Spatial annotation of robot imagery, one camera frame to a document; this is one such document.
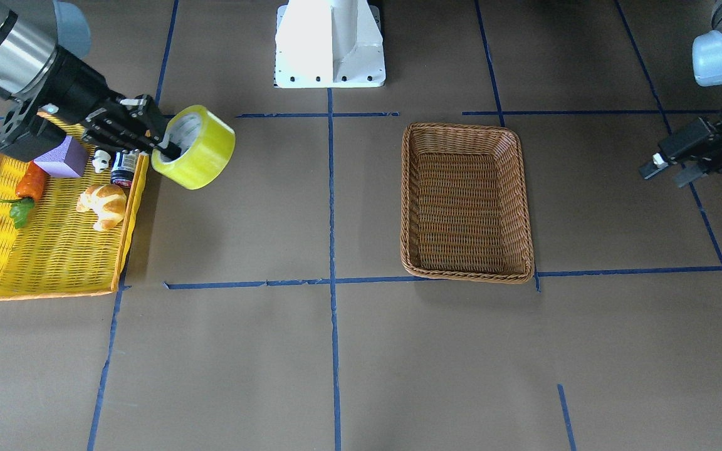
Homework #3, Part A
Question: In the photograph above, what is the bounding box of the small white figurine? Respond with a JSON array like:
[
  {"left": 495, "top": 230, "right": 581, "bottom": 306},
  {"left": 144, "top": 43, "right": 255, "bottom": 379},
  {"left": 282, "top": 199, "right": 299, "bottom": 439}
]
[{"left": 91, "top": 148, "right": 113, "bottom": 174}]

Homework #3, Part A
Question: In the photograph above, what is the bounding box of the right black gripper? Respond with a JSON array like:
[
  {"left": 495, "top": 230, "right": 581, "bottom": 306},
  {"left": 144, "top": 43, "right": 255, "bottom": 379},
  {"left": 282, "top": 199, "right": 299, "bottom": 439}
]
[{"left": 48, "top": 48, "right": 182, "bottom": 158}]

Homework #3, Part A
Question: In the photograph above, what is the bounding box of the yellow plastic basket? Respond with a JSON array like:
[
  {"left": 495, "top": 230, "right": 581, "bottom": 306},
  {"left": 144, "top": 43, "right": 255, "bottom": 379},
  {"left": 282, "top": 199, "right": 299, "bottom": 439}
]
[{"left": 0, "top": 113, "right": 150, "bottom": 304}]

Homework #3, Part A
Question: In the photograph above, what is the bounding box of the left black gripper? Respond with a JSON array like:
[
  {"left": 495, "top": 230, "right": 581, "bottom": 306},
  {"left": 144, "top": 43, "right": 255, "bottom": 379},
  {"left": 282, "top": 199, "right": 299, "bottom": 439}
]
[{"left": 639, "top": 109, "right": 722, "bottom": 188}]

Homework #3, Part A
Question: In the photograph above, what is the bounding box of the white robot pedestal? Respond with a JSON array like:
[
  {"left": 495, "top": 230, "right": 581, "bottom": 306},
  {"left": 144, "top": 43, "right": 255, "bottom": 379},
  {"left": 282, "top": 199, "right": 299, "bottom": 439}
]
[{"left": 273, "top": 1, "right": 387, "bottom": 89}]

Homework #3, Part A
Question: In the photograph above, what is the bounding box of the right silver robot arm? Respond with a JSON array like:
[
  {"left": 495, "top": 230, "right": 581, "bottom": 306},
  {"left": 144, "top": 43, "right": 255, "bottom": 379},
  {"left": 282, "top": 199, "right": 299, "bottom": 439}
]
[{"left": 0, "top": 1, "right": 182, "bottom": 162}]

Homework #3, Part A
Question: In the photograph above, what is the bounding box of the toy carrot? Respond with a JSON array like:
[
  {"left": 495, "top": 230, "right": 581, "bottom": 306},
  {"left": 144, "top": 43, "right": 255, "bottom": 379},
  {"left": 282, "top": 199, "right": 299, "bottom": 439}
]
[{"left": 0, "top": 162, "right": 48, "bottom": 229}]

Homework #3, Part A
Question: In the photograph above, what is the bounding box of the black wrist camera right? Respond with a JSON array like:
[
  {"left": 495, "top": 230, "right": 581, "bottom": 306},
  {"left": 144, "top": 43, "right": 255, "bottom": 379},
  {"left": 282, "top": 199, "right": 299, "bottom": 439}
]
[{"left": 0, "top": 103, "right": 68, "bottom": 162}]

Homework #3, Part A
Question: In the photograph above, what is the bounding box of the brown wicker basket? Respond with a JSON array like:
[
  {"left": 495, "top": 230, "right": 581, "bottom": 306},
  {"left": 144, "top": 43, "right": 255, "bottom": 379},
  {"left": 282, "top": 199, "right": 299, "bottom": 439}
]
[{"left": 399, "top": 122, "right": 534, "bottom": 284}]

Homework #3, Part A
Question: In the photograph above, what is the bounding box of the purple foam block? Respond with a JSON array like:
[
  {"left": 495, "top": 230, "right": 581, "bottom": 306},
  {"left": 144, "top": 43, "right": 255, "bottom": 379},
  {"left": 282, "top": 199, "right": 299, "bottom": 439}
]
[{"left": 33, "top": 136, "right": 89, "bottom": 178}]

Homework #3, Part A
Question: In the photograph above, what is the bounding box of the yellow tape roll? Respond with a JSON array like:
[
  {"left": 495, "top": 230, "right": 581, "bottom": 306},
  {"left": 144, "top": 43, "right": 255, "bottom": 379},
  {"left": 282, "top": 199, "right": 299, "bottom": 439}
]
[{"left": 151, "top": 105, "right": 236, "bottom": 190}]

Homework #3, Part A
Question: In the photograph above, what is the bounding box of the toy croissant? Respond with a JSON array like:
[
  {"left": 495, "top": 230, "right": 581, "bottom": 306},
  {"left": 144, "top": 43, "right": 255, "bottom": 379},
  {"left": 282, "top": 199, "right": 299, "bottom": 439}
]
[{"left": 75, "top": 184, "right": 128, "bottom": 232}]

